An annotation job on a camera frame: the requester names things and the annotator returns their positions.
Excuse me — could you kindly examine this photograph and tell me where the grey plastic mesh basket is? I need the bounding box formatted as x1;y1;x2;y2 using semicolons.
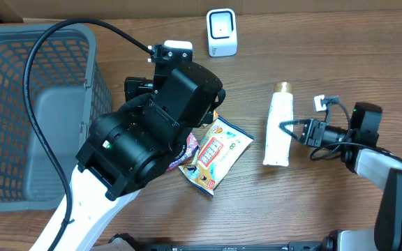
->
0;24;112;211

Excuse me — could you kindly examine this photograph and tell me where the yellow snack bag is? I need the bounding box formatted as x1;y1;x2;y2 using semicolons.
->
179;116;254;197

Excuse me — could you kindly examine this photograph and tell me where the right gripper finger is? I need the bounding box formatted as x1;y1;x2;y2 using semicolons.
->
278;119;311;128
279;126;302;142

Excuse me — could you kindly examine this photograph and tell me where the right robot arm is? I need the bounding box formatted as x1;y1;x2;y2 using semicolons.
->
278;102;402;251

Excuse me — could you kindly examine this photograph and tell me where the purple red snack pouch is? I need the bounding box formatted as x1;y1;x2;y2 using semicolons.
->
166;133;199;172

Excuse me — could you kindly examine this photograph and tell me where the white barcode scanner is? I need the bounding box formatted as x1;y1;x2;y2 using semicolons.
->
206;8;238;57

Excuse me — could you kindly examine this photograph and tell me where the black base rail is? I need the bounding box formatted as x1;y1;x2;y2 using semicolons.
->
90;233;325;251

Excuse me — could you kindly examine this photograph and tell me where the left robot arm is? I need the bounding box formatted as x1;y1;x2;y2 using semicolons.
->
32;61;225;250

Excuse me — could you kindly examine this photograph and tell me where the white tube with gold cap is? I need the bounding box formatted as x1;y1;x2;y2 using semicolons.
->
262;82;294;167

